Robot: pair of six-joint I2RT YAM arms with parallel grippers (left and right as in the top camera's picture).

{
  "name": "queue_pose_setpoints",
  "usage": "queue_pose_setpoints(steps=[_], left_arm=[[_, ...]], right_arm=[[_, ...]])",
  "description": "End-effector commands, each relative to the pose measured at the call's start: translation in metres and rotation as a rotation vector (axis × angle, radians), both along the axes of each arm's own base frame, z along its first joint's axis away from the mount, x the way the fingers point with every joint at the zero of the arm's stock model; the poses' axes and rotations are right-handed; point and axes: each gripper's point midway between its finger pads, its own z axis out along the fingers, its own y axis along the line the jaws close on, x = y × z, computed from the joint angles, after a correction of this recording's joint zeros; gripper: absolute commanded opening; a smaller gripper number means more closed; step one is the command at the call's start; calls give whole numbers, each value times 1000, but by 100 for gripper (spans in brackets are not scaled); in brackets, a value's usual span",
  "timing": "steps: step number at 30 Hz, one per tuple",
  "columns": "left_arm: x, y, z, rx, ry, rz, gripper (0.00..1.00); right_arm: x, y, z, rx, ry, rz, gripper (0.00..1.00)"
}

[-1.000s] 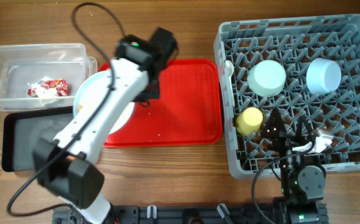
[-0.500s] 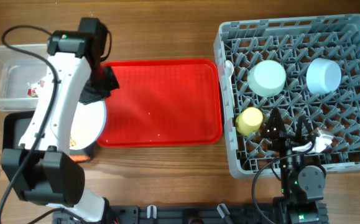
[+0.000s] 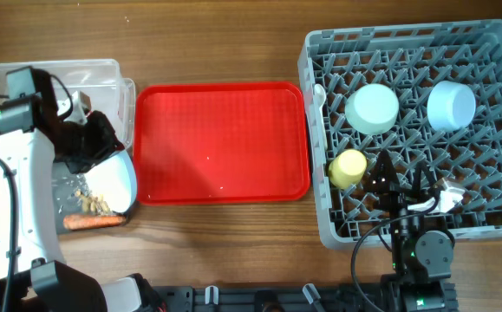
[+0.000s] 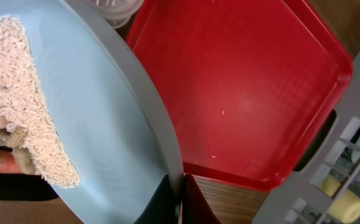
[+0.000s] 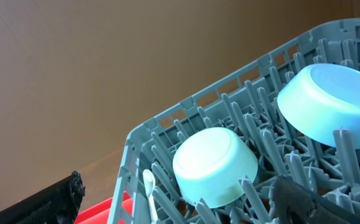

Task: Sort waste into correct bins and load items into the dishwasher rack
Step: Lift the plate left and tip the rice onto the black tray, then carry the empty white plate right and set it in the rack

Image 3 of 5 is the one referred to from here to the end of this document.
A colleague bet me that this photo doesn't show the brown food scraps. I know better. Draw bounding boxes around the brown food scraps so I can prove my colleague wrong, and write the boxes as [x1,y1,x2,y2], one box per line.
[75,190,113,215]

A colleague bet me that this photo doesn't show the yellow cup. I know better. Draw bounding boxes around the yellow cup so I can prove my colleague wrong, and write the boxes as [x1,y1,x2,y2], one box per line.
[328,149,368,189]

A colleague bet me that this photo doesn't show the red serving tray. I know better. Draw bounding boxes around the red serving tray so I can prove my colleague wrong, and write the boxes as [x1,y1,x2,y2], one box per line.
[133,81,310,205]

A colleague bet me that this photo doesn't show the white plastic spoon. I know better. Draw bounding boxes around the white plastic spoon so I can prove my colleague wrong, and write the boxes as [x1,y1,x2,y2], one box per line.
[313,83,328,150]

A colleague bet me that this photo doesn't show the light blue plate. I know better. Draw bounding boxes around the light blue plate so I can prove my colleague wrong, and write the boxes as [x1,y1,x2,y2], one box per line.
[84,150,138,214]

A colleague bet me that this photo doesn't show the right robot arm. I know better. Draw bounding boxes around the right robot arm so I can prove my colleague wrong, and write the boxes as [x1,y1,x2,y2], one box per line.
[366,150,454,311]

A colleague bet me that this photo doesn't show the orange carrot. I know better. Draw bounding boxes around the orange carrot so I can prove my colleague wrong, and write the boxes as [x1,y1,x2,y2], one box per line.
[63,214,127,231]

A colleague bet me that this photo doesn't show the black tray bin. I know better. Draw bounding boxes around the black tray bin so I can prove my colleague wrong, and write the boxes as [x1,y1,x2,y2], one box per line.
[52,163,131,234]

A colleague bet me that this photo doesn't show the light blue bowl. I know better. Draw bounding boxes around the light blue bowl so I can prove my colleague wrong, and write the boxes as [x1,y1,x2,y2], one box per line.
[427,81,477,132]

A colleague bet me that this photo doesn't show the clear plastic bin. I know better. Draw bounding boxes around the clear plastic bin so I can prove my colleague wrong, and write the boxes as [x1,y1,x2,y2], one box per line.
[0,59,136,148]

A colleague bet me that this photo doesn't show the grey dishwasher rack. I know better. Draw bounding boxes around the grey dishwasher rack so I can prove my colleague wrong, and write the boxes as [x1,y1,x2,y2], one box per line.
[297,19,502,250]

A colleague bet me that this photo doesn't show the green bowl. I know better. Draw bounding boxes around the green bowl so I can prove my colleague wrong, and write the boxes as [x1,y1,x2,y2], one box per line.
[345,83,399,135]

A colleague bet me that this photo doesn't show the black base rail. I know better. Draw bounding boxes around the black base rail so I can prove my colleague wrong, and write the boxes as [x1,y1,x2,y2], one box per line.
[146,281,458,312]

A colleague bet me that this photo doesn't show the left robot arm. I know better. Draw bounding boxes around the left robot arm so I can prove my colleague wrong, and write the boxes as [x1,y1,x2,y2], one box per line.
[0,94,157,311]

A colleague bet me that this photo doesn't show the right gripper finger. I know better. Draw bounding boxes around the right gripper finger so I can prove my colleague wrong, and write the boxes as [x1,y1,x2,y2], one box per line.
[368,150,401,194]
[411,164,436,195]

